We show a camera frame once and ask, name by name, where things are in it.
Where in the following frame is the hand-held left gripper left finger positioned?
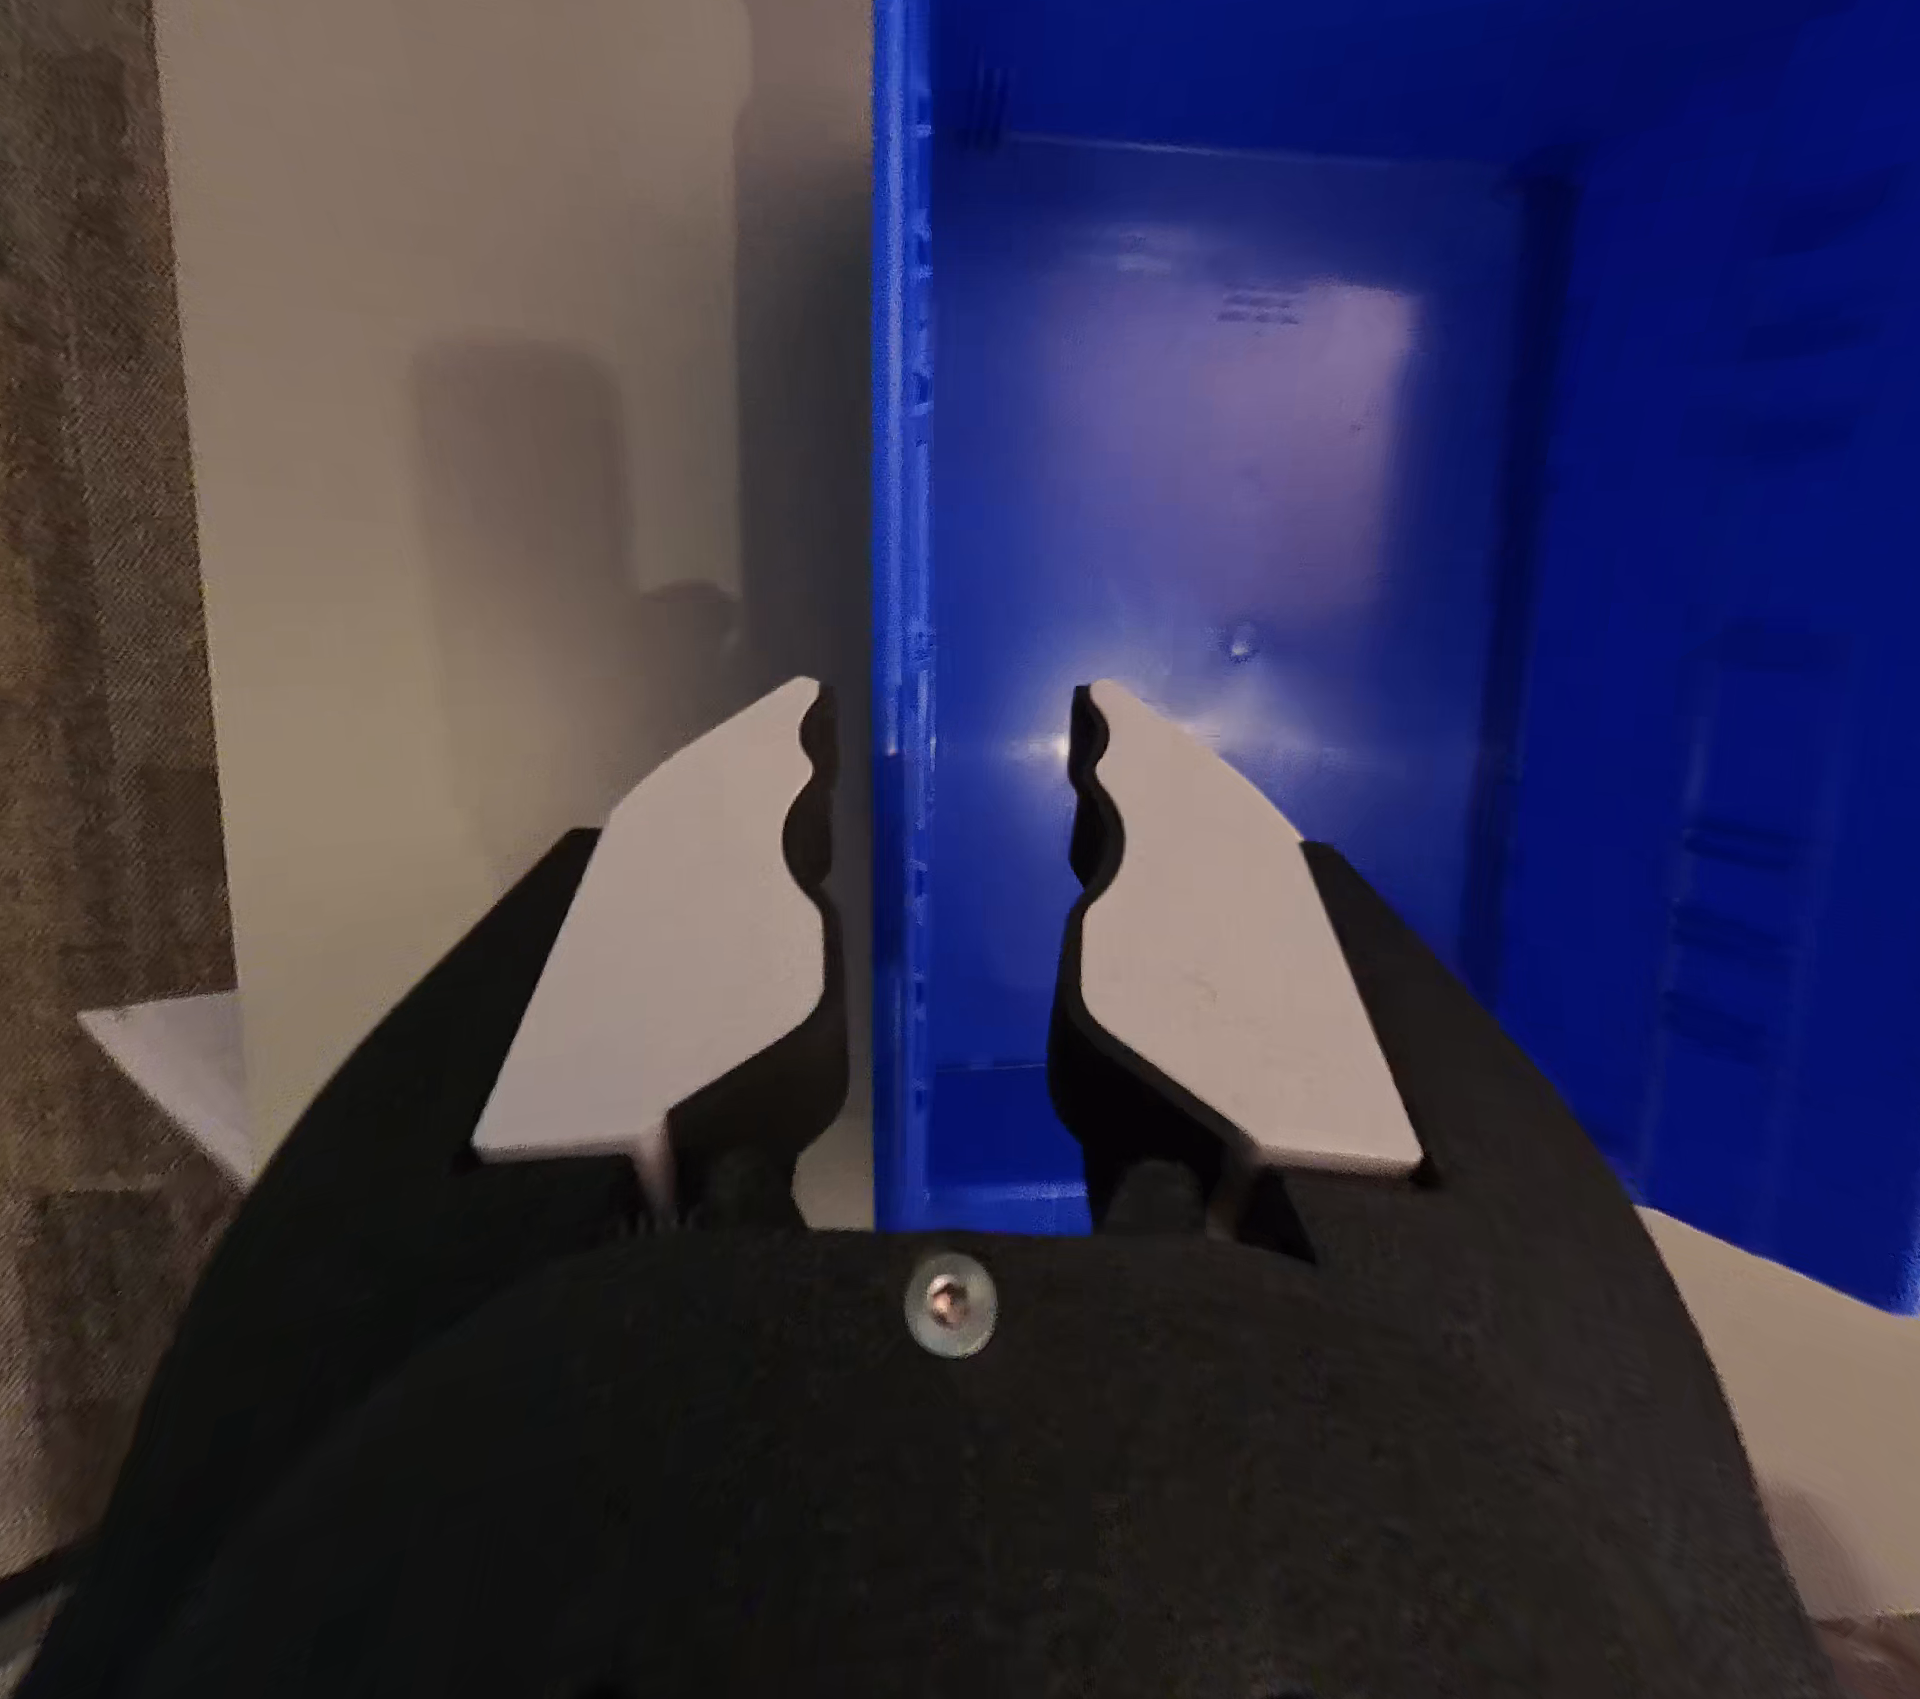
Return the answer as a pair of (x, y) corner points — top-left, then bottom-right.
(470, 676), (852, 1202)

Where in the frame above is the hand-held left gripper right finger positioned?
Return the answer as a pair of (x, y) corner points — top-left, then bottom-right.
(1047, 679), (1428, 1188)

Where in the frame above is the blue plastic bin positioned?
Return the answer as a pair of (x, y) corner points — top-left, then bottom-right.
(869, 0), (1920, 1317)

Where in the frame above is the white board stand base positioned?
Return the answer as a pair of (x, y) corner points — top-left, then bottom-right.
(76, 989), (260, 1188)

